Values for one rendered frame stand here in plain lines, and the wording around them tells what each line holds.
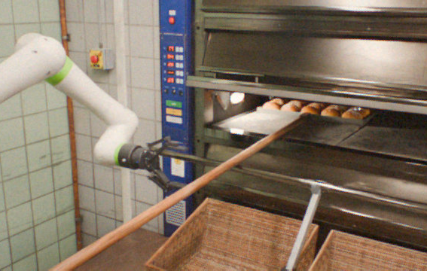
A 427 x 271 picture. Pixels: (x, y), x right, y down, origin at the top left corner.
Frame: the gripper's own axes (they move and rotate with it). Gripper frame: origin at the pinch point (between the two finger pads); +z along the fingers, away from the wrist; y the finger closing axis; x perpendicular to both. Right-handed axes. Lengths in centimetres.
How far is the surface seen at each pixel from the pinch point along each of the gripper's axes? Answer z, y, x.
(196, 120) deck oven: -32, -1, -56
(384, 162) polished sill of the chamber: 54, 3, -54
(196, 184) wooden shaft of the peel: 12.9, -0.3, 11.6
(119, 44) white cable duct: -77, -34, -54
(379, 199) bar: 62, 3, -17
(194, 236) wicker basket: -23, 49, -40
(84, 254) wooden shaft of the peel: 15, 0, 61
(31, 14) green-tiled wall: -118, -47, -37
